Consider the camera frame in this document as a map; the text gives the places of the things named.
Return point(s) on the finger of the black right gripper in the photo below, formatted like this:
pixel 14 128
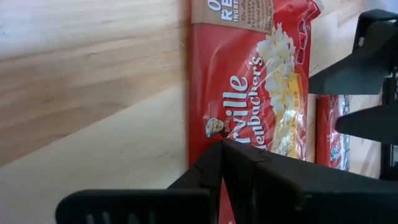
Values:
pixel 373 124
pixel 367 68

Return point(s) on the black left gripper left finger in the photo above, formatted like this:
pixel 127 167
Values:
pixel 140 207

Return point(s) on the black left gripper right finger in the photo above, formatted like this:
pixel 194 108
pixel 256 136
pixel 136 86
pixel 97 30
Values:
pixel 311 193

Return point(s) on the red butter popcorn bag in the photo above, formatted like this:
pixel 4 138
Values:
pixel 236 62

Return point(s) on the red and blue popcorn bag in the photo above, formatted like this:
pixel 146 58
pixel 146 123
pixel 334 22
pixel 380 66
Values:
pixel 326 133

